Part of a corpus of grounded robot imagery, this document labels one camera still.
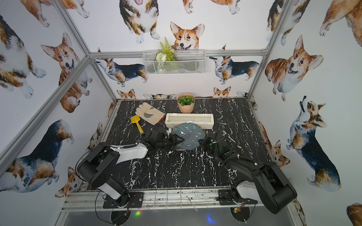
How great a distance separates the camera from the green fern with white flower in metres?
0.81

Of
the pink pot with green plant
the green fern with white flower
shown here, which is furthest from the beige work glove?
the green fern with white flower

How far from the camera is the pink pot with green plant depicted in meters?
1.02

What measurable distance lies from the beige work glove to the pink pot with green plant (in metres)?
0.16

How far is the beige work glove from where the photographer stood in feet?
3.59

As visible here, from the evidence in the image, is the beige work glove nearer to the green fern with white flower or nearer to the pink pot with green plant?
the pink pot with green plant
